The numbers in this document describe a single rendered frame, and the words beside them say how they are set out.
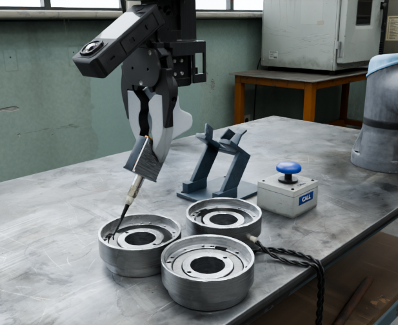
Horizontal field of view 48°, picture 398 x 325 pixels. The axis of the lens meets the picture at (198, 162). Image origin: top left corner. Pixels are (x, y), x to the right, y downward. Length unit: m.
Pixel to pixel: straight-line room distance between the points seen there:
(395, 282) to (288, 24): 2.12
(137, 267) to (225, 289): 0.12
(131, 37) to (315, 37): 2.37
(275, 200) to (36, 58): 1.66
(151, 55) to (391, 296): 0.72
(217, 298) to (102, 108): 1.98
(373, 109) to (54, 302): 0.70
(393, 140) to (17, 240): 0.70
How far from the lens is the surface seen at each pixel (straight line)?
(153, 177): 0.59
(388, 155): 0.97
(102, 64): 0.50
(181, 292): 0.49
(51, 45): 2.24
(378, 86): 0.96
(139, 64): 0.57
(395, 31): 4.48
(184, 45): 0.57
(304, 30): 2.89
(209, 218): 0.64
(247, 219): 0.64
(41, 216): 0.76
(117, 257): 0.55
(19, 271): 0.62
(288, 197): 0.71
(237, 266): 0.52
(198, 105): 2.84
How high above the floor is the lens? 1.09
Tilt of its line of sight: 17 degrees down
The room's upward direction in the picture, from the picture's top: 1 degrees counter-clockwise
